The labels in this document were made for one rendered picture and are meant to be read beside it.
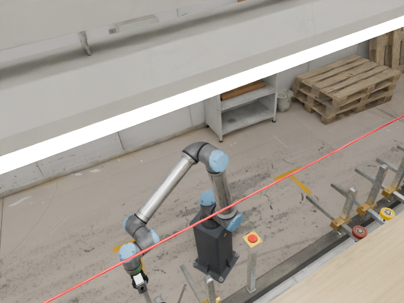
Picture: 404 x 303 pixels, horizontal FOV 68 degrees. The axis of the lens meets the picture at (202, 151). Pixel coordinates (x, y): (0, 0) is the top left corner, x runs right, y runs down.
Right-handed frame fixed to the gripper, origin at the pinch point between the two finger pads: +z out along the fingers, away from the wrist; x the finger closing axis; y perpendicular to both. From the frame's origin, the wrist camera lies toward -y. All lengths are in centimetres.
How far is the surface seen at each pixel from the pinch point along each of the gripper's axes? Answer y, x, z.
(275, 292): -34, -69, 21
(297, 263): -30, -90, 13
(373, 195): -29, -152, -10
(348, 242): -34, -133, 21
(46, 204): 200, 61, 83
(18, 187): 242, 85, 76
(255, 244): -31, -54, -39
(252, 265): -30, -54, -18
